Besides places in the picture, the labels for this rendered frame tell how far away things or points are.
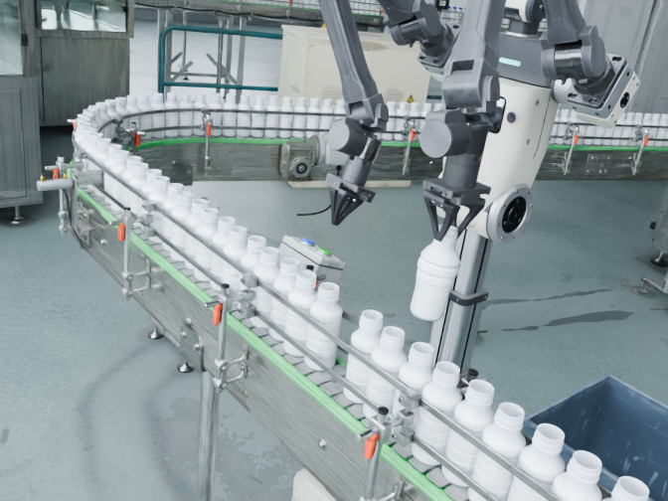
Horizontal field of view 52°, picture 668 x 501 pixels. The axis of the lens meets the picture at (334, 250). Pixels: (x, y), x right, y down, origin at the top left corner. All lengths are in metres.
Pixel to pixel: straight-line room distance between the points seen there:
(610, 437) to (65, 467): 1.78
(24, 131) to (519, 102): 3.27
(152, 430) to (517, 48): 1.88
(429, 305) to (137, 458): 1.66
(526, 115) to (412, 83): 4.06
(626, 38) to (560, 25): 6.05
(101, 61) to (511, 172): 5.20
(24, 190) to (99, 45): 2.33
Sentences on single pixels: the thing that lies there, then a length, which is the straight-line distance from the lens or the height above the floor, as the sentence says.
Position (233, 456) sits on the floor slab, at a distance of 2.63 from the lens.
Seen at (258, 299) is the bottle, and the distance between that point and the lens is 1.38.
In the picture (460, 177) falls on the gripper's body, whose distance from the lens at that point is 1.12.
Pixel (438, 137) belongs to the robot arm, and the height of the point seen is 1.48.
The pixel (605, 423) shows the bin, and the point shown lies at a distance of 1.67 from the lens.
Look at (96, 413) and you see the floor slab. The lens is 2.85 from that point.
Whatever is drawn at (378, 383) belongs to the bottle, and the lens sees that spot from 1.14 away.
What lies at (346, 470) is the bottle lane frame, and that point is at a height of 0.90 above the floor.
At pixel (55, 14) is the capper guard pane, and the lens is 6.34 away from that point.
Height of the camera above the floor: 1.71
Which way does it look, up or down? 23 degrees down
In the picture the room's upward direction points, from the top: 7 degrees clockwise
